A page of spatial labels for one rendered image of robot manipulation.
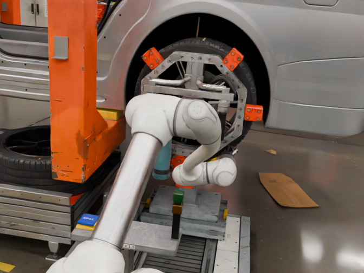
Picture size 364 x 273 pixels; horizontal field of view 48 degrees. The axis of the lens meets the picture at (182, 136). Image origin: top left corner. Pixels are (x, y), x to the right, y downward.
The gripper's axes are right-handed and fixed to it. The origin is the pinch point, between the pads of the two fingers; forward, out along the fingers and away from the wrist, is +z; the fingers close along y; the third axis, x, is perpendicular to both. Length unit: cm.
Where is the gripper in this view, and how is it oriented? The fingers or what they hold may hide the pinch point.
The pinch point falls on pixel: (228, 148)
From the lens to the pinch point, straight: 218.8
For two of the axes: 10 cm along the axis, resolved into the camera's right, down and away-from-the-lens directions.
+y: 7.5, -5.8, -3.2
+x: -6.4, -7.5, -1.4
